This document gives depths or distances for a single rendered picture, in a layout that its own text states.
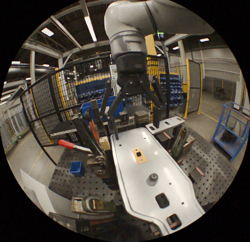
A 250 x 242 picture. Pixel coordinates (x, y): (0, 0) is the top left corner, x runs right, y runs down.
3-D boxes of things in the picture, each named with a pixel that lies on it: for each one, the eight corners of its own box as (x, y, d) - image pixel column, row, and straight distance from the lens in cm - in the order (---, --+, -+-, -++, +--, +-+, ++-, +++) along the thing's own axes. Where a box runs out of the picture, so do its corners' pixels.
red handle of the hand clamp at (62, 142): (103, 157, 28) (56, 143, 29) (101, 160, 30) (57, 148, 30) (102, 148, 31) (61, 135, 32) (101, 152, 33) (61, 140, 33)
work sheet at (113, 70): (136, 93, 81) (132, 62, 82) (113, 97, 76) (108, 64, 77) (136, 93, 83) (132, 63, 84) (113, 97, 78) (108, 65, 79)
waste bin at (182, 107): (191, 112, 379) (193, 95, 361) (184, 114, 341) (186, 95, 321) (183, 108, 408) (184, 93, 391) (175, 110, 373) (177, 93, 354)
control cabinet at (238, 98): (236, 105, 1041) (239, 79, 1040) (240, 108, 1036) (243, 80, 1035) (233, 108, 806) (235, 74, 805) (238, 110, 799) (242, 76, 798)
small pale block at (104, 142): (121, 177, 63) (107, 140, 34) (116, 178, 64) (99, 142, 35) (120, 173, 65) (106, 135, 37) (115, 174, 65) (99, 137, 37)
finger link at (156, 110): (153, 106, 27) (154, 106, 27) (152, 125, 30) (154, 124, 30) (158, 109, 25) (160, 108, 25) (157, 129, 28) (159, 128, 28)
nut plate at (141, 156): (147, 161, 33) (147, 159, 32) (137, 164, 32) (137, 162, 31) (139, 147, 38) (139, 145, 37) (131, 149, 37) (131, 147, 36)
